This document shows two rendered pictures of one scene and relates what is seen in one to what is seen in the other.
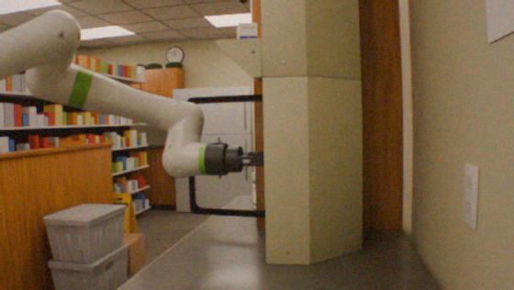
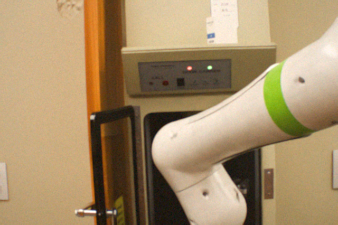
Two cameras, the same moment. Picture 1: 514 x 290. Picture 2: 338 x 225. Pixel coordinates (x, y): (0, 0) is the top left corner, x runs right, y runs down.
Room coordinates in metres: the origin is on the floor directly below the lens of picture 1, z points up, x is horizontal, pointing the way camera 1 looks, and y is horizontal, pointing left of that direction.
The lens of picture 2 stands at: (1.51, 1.45, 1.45)
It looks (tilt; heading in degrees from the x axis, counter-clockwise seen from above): 3 degrees down; 263
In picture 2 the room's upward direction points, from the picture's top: 2 degrees counter-clockwise
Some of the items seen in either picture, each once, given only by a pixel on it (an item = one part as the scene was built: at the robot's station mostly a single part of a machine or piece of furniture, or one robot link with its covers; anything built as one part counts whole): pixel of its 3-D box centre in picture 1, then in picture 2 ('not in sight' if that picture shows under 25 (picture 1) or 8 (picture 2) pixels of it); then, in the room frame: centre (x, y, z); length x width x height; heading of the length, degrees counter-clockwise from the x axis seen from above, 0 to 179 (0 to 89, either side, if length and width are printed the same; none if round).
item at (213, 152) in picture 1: (218, 158); not in sight; (1.24, 0.11, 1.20); 0.09 x 0.06 x 0.12; 170
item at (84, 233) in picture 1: (88, 231); not in sight; (3.16, 1.31, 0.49); 0.60 x 0.42 x 0.33; 170
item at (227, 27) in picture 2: (247, 35); (222, 30); (1.20, 0.02, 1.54); 0.05 x 0.05 x 0.06; 9
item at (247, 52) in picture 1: (251, 66); (200, 68); (1.24, 0.01, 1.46); 0.32 x 0.11 x 0.10; 170
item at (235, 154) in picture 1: (244, 159); not in sight; (1.23, 0.04, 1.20); 0.09 x 0.08 x 0.07; 80
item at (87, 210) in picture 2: not in sight; (94, 209); (1.49, 0.15, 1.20); 0.10 x 0.05 x 0.03; 72
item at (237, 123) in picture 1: (229, 156); (119, 207); (1.43, 0.09, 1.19); 0.30 x 0.01 x 0.40; 72
